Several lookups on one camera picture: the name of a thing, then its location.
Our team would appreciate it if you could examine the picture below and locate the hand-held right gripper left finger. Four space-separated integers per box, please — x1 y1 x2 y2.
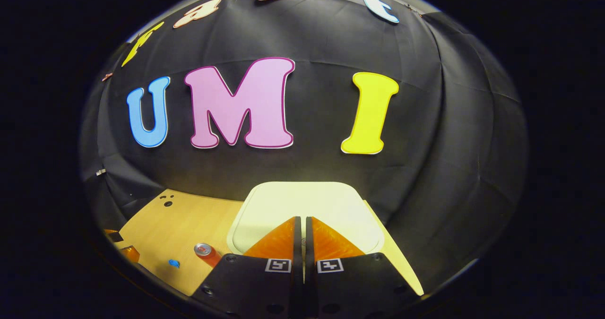
191 216 303 317

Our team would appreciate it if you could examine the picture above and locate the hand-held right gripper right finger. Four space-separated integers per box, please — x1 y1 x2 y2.
305 216 416 317

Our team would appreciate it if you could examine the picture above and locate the green desktop garbage bin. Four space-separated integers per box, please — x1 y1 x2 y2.
227 182 424 296

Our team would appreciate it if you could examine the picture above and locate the black backdrop cloth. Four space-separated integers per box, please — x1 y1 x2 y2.
79 0 529 291

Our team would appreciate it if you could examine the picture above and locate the orange pop can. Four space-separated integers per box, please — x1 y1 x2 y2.
194 242 222 268

